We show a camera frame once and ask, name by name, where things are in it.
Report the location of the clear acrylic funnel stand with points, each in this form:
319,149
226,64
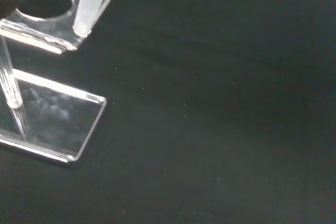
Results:
52,119

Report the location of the black bench cloth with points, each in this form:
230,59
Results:
210,103

